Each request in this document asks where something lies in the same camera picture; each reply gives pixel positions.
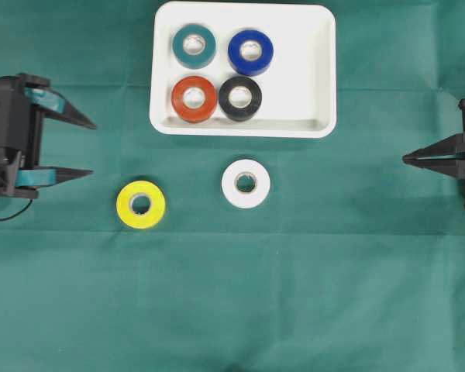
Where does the teal tape roll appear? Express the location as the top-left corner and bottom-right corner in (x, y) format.
(172, 24), (216, 70)

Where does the black tape roll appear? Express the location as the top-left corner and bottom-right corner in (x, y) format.
(218, 76), (263, 122)

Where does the yellow tape roll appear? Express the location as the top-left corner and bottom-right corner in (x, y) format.
(115, 181), (166, 229)

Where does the white plastic tray case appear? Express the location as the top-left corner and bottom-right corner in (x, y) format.
(149, 1), (337, 139)

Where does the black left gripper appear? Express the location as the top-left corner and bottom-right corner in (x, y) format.
(0, 74), (97, 199)

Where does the green table cloth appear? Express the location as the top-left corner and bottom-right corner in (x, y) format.
(0, 1), (465, 371)

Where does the black camera cable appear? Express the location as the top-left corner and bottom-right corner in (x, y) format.
(0, 195), (36, 222)

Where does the white tape roll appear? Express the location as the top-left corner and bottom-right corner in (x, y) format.
(221, 159), (270, 209)

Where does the orange tape roll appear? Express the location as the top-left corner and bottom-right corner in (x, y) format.
(171, 76), (217, 123)

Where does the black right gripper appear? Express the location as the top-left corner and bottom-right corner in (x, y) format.
(402, 98), (465, 179)

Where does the blue tape roll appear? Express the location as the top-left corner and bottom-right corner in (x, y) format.
(228, 29), (274, 76)

